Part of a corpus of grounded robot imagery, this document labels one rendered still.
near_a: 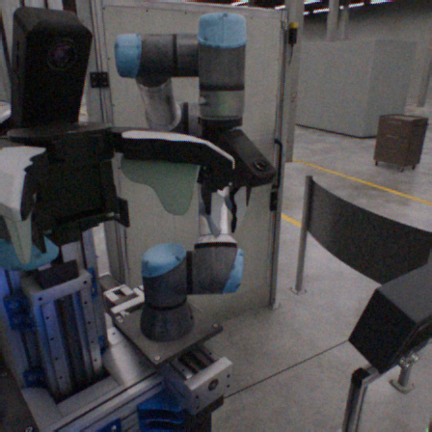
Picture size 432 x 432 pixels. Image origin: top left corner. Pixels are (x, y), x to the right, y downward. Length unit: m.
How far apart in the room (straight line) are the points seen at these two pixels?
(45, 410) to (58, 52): 0.91
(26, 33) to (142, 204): 1.80
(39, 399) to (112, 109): 1.29
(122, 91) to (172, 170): 1.65
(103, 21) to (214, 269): 1.30
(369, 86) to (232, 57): 9.33
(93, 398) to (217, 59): 0.83
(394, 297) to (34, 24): 0.82
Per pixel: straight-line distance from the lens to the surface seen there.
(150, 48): 0.71
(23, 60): 0.29
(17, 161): 0.22
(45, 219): 0.28
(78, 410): 1.05
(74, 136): 0.28
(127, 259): 2.14
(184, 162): 0.25
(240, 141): 0.62
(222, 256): 0.95
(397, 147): 7.10
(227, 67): 0.61
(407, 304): 0.91
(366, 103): 9.92
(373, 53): 9.88
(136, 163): 0.28
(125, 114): 1.92
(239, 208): 0.68
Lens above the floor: 1.71
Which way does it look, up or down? 23 degrees down
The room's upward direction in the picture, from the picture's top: straight up
